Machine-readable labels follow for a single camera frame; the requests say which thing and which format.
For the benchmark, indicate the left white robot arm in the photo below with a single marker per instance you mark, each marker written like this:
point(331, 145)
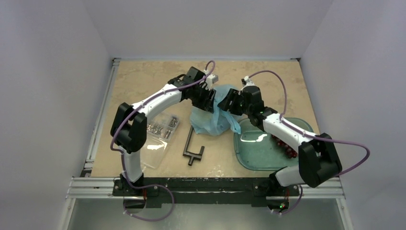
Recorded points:
point(129, 128)

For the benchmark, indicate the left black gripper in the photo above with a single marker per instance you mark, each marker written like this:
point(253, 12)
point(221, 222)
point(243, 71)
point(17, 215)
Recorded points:
point(207, 104)

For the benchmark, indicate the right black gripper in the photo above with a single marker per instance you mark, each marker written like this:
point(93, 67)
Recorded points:
point(232, 101)

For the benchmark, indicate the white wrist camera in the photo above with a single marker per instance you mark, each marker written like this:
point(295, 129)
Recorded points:
point(210, 81)
point(247, 85)

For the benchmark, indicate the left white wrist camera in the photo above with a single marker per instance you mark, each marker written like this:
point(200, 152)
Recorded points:
point(210, 81)

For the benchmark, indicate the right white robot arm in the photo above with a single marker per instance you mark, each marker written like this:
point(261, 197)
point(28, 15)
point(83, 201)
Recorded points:
point(318, 160)

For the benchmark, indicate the aluminium frame rail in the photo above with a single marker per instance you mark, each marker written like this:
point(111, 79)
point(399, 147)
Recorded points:
point(102, 187)

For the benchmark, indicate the teal plastic tray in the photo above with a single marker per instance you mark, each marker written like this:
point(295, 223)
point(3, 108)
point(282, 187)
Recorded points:
point(259, 151)

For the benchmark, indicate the clear plastic screw box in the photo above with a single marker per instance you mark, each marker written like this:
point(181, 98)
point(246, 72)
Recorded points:
point(159, 133)

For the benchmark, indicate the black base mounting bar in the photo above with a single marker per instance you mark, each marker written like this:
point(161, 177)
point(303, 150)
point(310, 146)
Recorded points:
point(253, 191)

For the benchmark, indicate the black metal bracket tool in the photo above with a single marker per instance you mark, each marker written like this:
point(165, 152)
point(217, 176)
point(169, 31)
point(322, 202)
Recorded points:
point(191, 155)

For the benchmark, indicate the red fake grapes bunch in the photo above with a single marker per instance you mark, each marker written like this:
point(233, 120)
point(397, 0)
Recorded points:
point(286, 149)

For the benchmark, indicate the blue plastic bag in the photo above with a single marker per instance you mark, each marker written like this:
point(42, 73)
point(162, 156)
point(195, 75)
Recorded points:
point(219, 121)

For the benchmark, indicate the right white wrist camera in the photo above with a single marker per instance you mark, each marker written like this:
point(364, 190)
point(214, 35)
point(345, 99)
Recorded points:
point(247, 85)

